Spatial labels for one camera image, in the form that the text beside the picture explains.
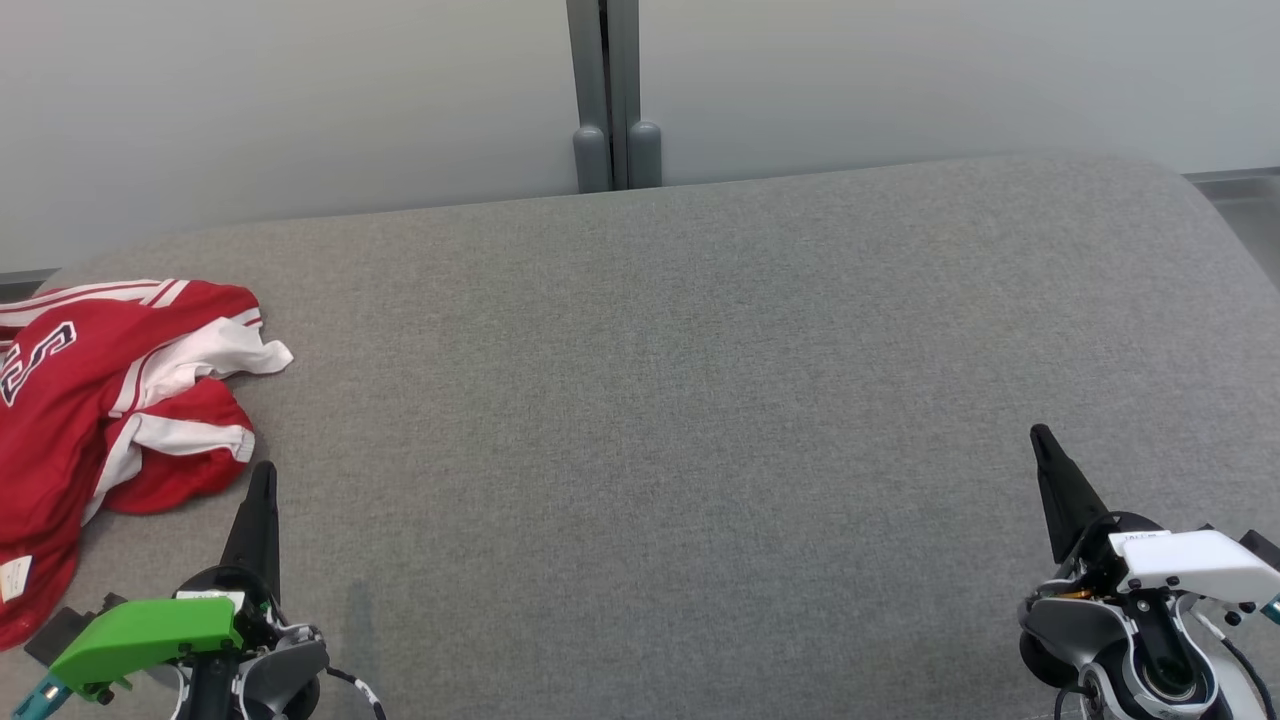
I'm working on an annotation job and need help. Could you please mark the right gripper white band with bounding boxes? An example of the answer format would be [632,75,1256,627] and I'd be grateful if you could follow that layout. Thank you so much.
[1030,425,1280,606]

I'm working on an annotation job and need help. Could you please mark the left cable with teal connector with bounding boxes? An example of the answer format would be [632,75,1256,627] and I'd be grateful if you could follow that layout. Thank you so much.
[12,672,71,720]

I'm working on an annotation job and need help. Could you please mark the grey fabric sofa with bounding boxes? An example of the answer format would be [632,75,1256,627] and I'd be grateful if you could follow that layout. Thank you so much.
[0,150,1280,720]

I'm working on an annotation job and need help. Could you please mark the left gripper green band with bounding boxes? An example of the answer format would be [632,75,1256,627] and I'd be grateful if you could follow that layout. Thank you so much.
[48,460,286,693]

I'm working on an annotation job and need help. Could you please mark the grey baseboard strip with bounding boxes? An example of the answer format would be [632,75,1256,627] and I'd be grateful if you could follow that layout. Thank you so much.
[1185,168,1280,201]
[0,268,61,301]

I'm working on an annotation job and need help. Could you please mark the grey partition post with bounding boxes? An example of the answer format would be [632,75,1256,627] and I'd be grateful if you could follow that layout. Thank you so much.
[566,0,663,193]

